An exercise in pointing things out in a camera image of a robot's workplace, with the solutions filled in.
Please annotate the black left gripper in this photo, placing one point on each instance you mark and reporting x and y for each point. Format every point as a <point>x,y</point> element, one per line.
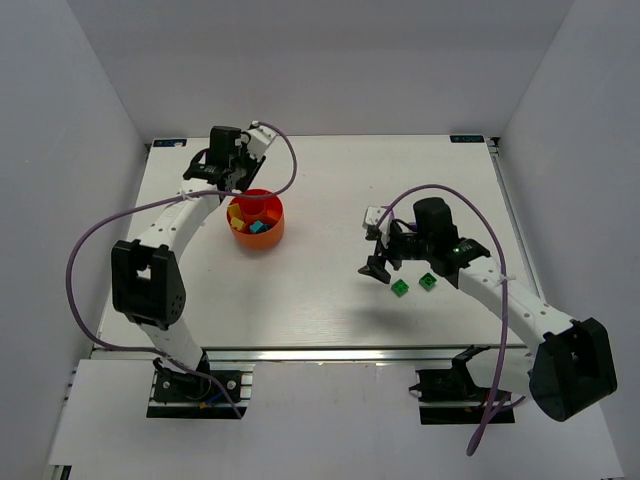
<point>241,175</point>

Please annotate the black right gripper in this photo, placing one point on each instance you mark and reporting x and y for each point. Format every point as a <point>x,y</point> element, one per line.
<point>388,248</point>

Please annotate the green lego brick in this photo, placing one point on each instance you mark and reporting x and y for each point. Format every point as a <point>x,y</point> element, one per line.
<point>428,281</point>
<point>400,288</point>

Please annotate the long yellow lego brick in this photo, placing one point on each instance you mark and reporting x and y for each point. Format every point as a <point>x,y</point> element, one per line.
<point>237,223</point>

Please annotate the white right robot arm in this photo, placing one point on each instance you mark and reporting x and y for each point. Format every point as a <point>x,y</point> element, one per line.
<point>568,365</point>

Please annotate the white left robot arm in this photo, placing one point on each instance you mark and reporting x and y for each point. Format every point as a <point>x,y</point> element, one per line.
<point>147,286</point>

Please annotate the orange round divided container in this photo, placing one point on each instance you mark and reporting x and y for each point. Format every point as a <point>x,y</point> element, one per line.
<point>251,208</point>

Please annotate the left blue corner sticker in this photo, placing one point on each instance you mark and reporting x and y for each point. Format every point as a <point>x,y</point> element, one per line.
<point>169,143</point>

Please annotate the blue corner sticker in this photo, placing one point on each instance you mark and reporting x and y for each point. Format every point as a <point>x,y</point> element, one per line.
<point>169,143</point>
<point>463,139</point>

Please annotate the right blue corner sticker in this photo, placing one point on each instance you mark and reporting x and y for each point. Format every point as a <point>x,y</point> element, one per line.
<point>463,139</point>

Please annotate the white foam board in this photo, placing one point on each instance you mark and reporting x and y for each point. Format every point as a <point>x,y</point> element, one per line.
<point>303,421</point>

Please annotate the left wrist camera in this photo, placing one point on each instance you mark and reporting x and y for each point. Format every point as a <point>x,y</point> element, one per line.
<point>260,139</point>

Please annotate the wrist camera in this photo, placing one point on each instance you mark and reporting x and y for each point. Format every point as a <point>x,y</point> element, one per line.
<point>376,223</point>
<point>260,139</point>

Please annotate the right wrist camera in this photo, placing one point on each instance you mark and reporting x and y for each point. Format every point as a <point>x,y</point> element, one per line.
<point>376,223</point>

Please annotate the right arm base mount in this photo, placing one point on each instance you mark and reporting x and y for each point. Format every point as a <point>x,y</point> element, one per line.
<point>444,387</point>

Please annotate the aluminium table rail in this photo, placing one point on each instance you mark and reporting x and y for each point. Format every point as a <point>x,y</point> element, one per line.
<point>361,354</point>

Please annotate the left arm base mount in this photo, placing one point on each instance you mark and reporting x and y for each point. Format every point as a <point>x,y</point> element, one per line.
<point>178,395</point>

